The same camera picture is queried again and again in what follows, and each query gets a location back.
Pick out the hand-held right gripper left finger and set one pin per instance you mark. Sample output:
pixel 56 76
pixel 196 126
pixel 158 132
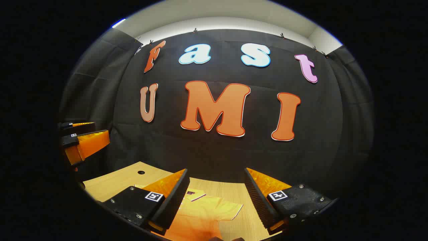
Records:
pixel 174 201

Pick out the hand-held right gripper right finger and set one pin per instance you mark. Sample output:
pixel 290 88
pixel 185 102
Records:
pixel 259 201

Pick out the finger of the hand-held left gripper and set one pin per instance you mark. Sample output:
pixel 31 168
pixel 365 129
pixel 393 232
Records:
pixel 88 144
pixel 80 128

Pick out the orange T-shirt with collar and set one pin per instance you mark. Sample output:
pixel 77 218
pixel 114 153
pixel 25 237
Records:
pixel 200 217

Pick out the black backdrop cloth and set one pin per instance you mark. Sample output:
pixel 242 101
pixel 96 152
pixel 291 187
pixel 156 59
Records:
pixel 217 154

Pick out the white ceiling light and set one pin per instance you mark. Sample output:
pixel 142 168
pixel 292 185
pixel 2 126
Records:
pixel 118 23

